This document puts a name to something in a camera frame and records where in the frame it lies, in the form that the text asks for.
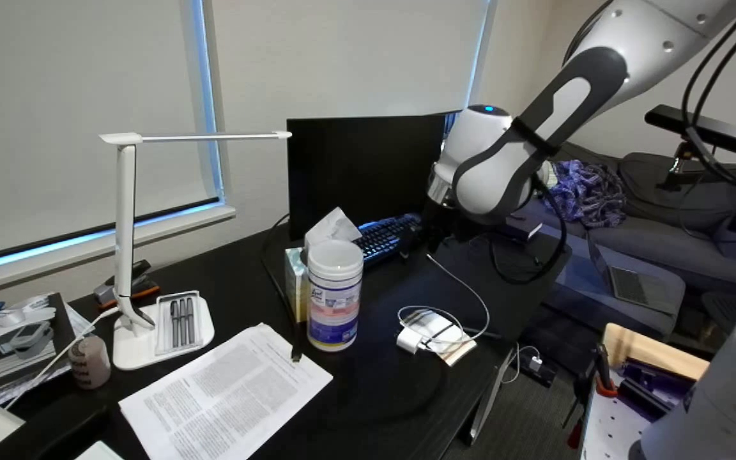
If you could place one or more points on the wooden box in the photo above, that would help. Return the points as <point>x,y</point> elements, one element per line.
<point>651,361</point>

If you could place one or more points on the grey speckled stone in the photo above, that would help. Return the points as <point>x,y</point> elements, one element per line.
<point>91,361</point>

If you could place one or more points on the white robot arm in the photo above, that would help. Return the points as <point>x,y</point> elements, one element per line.
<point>492,161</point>

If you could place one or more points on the purple cloth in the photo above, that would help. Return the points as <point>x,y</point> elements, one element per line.
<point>588,192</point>

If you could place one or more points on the grey couch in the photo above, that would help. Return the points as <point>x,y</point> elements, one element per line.
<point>687,230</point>

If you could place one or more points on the white printed paper sheet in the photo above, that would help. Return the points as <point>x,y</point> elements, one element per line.
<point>229,402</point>

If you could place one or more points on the white wipes canister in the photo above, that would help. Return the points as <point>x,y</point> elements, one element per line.
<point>336,278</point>

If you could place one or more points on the white charger with cable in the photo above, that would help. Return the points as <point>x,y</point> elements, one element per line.
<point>408,336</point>

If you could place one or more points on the black computer monitor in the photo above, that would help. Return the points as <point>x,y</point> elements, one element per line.
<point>368,166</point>

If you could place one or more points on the black camera on stand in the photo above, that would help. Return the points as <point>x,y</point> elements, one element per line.
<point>697,151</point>

